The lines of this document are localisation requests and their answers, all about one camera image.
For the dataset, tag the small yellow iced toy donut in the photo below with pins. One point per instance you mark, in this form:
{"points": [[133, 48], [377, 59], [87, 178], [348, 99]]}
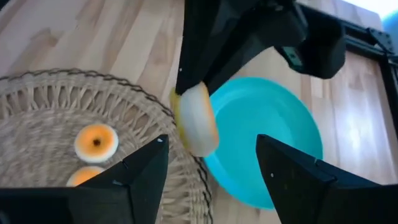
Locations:
{"points": [[196, 121]]}

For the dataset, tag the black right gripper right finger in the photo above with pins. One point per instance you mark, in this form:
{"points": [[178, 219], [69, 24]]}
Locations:
{"points": [[311, 193]]}

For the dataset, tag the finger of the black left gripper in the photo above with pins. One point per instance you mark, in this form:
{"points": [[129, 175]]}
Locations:
{"points": [[245, 46], [202, 40]]}

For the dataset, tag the black metal table frame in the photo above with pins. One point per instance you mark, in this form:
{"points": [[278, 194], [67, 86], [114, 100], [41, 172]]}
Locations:
{"points": [[360, 40]]}

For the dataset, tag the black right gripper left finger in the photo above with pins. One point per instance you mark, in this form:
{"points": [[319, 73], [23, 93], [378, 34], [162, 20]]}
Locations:
{"points": [[133, 186]]}

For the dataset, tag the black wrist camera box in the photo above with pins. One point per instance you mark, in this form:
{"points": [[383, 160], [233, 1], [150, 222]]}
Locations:
{"points": [[320, 46]]}

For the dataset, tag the green round plate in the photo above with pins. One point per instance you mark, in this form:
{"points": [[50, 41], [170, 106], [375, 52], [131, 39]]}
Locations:
{"points": [[264, 109]]}

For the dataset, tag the round woven wicker placemat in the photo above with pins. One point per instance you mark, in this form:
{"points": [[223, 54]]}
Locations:
{"points": [[46, 102]]}

